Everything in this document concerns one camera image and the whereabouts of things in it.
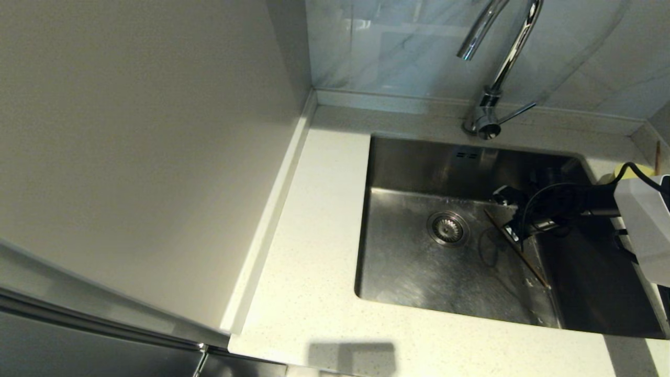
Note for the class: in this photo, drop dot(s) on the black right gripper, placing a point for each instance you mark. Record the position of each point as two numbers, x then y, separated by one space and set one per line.
557 207

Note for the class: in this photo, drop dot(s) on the brown wooden chopstick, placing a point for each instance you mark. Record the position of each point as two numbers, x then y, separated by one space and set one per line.
534 269
658 157

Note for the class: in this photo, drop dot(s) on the yellow plastic bowl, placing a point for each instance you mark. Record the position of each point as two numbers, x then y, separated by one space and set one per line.
636 170

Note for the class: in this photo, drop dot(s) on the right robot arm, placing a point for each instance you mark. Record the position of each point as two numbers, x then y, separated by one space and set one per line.
644 225

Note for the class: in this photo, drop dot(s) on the stainless steel sink basin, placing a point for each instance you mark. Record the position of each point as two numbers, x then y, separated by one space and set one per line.
408 283

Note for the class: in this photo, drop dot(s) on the round metal drain strainer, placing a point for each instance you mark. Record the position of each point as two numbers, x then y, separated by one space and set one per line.
446 229

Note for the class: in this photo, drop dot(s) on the chrome gooseneck faucet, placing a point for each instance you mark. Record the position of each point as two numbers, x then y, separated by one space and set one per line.
487 125

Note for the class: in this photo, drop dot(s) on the grey base cabinet front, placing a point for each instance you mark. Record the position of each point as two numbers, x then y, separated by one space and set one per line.
246 369

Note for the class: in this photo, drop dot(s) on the grey tall cabinet door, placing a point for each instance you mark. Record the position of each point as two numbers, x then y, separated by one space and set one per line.
78 351

